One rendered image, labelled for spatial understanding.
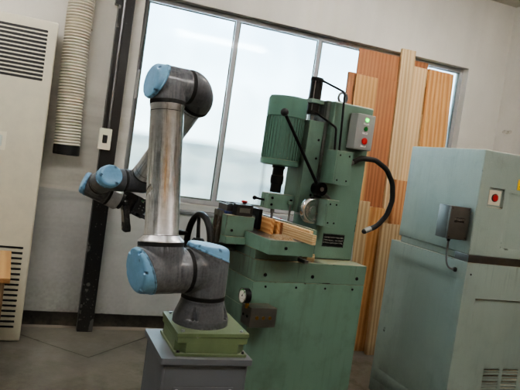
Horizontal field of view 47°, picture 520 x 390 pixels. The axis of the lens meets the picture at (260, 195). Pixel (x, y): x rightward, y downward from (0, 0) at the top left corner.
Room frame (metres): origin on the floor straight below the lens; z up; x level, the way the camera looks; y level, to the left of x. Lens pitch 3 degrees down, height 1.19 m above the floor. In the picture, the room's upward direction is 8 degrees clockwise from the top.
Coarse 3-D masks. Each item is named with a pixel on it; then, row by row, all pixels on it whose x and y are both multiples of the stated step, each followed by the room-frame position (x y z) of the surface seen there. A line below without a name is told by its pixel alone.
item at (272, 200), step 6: (264, 192) 2.69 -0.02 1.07; (264, 198) 2.68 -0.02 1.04; (270, 198) 2.66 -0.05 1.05; (276, 198) 2.67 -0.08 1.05; (282, 198) 2.69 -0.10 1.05; (288, 198) 2.70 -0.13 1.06; (264, 204) 2.67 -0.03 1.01; (270, 204) 2.65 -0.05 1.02; (276, 204) 2.67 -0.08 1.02; (282, 204) 2.69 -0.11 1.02; (288, 204) 2.70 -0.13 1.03; (270, 210) 2.70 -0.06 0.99
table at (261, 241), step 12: (228, 240) 2.50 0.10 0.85; (240, 240) 2.52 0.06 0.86; (252, 240) 2.48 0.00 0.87; (264, 240) 2.40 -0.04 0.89; (276, 240) 2.37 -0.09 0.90; (264, 252) 2.39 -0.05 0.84; (276, 252) 2.37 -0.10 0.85; (288, 252) 2.39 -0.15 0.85; (300, 252) 2.42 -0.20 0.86; (312, 252) 2.45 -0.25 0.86
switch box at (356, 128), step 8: (352, 120) 2.72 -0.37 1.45; (360, 120) 2.69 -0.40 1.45; (352, 128) 2.71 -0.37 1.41; (360, 128) 2.69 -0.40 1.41; (368, 128) 2.71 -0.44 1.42; (352, 136) 2.70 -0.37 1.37; (360, 136) 2.69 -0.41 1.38; (368, 136) 2.72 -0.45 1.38; (352, 144) 2.69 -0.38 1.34; (360, 144) 2.70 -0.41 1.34; (368, 144) 2.72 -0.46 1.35
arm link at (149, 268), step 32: (160, 64) 1.92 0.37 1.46; (160, 96) 1.91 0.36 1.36; (192, 96) 1.97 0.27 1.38; (160, 128) 1.90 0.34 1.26; (160, 160) 1.89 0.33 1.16; (160, 192) 1.88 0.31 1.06; (160, 224) 1.87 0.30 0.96; (128, 256) 1.89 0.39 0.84; (160, 256) 1.84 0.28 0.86; (160, 288) 1.85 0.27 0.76
